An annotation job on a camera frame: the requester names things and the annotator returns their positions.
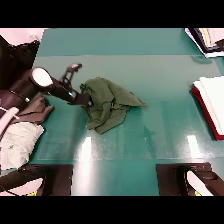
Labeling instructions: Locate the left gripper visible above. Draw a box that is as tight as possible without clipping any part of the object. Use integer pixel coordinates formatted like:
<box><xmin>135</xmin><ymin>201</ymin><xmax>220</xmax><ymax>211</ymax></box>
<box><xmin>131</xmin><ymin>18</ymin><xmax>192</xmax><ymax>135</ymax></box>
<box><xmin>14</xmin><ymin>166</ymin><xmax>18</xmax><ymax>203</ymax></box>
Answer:
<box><xmin>69</xmin><ymin>89</ymin><xmax>94</xmax><ymax>108</ymax></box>

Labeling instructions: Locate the green T-shirt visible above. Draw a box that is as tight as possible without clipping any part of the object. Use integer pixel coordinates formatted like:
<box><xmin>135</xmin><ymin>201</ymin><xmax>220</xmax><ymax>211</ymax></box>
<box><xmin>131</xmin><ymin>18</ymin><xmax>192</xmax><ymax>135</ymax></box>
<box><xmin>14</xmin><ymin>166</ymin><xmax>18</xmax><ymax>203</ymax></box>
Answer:
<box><xmin>79</xmin><ymin>76</ymin><xmax>148</xmax><ymax>136</ymax></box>

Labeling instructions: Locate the brown garment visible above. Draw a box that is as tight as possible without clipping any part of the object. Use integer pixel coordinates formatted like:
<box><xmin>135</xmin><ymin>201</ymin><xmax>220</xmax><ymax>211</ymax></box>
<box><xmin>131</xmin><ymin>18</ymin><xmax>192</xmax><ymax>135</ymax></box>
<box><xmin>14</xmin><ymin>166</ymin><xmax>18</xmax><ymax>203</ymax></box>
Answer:
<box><xmin>14</xmin><ymin>92</ymin><xmax>55</xmax><ymax>126</ymax></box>

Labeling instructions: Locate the black garment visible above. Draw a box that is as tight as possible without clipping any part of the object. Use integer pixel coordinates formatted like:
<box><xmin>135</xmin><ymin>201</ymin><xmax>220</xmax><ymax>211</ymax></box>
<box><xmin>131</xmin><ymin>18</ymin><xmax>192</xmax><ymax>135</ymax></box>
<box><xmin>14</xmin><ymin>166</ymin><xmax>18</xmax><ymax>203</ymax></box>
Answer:
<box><xmin>0</xmin><ymin>35</ymin><xmax>41</xmax><ymax>91</ymax></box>
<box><xmin>189</xmin><ymin>27</ymin><xmax>224</xmax><ymax>53</ymax></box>

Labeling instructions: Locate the cream garment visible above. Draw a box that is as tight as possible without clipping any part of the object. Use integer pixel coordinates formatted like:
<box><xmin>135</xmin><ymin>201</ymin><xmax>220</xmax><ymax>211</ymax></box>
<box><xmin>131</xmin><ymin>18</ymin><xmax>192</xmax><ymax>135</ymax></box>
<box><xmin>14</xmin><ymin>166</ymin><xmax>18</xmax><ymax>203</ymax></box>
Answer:
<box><xmin>0</xmin><ymin>121</ymin><xmax>45</xmax><ymax>172</ymax></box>
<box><xmin>199</xmin><ymin>27</ymin><xmax>224</xmax><ymax>48</ymax></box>

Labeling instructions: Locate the red garment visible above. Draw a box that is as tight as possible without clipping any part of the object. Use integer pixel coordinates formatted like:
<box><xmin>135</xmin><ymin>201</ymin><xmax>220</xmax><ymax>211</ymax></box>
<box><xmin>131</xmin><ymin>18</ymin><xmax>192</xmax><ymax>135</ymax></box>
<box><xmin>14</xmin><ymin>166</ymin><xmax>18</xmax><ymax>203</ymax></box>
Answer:
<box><xmin>191</xmin><ymin>85</ymin><xmax>224</xmax><ymax>141</ymax></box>

